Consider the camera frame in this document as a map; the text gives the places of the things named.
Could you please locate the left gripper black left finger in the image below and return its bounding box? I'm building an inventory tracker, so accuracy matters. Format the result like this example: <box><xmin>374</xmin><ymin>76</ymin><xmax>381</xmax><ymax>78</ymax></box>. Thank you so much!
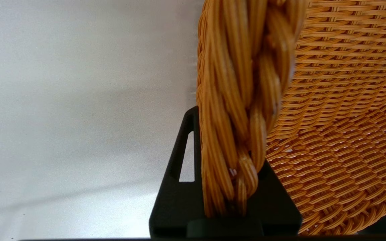
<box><xmin>149</xmin><ymin>106</ymin><xmax>203</xmax><ymax>238</ymax></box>

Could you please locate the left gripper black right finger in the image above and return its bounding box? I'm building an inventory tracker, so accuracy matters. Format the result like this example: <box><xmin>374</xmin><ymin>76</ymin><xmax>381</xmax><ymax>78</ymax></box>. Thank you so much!
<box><xmin>246</xmin><ymin>161</ymin><xmax>303</xmax><ymax>235</ymax></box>

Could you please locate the orange wicker basket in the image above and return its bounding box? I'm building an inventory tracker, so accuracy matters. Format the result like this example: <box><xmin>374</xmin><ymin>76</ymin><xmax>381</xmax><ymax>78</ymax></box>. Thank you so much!
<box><xmin>196</xmin><ymin>0</ymin><xmax>386</xmax><ymax>236</ymax></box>

